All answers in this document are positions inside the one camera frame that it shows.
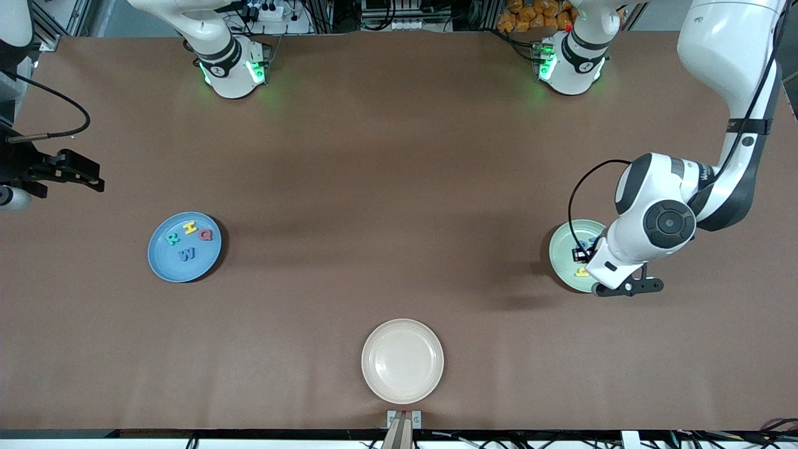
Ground metal table edge bracket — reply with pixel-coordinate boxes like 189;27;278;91
387;410;422;431

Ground black equipment rack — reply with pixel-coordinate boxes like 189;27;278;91
358;0;456;32

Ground beige plate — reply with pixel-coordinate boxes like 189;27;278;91
361;319;445;405

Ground blue plate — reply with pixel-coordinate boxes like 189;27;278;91
148;212;223;283

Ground green plate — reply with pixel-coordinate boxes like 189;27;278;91
549;219;608;294

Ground aluminium frame profile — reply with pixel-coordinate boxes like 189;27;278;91
28;0;63;52

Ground white power strip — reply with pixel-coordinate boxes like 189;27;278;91
246;2;287;22

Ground orange snack bag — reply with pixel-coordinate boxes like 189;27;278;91
497;0;577;33

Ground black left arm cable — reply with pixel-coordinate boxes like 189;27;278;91
568;0;786;250

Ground grey side fixture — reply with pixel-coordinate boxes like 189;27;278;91
0;56;32;133

